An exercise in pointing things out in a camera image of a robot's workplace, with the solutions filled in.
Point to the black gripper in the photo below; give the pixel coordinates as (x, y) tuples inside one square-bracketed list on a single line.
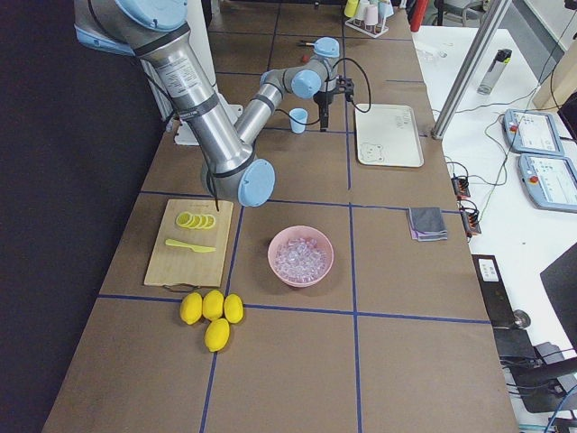
[(323, 98)]

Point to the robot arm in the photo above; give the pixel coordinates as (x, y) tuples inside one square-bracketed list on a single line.
[(158, 32)]

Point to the blue plastic cup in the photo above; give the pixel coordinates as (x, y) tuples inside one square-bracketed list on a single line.
[(298, 120)]

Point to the cup rack with cups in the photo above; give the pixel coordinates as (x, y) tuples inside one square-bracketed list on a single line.
[(368, 16)]

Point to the pile of ice cubes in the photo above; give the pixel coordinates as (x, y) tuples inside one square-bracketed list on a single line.
[(300, 260)]

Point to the white bear tray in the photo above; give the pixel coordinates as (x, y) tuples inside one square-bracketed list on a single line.
[(387, 136)]

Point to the pink bowl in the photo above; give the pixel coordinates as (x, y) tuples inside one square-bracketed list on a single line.
[(295, 232)]

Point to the black usb hub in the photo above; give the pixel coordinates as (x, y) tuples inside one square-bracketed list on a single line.
[(470, 219), (461, 187)]

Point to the grey folded cloth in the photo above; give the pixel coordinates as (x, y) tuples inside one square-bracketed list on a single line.
[(426, 224)]

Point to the clear water bottle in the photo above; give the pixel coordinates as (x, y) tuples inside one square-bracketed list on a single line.
[(494, 72)]

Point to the lemon slices row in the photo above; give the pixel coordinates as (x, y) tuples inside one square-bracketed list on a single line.
[(193, 221)]

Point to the yellow plastic knife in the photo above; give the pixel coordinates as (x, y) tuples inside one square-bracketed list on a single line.
[(193, 247)]

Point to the wooden cutting board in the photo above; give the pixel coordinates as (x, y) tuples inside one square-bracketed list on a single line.
[(171, 266)]

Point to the blue teach pendant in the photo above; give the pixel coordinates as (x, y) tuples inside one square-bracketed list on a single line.
[(529, 131), (550, 181)]

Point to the whole yellow lemon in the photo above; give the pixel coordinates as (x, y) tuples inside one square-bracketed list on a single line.
[(191, 308), (233, 308), (213, 305), (217, 335)]

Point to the aluminium frame post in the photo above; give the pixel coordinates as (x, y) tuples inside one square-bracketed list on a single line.
[(473, 57)]

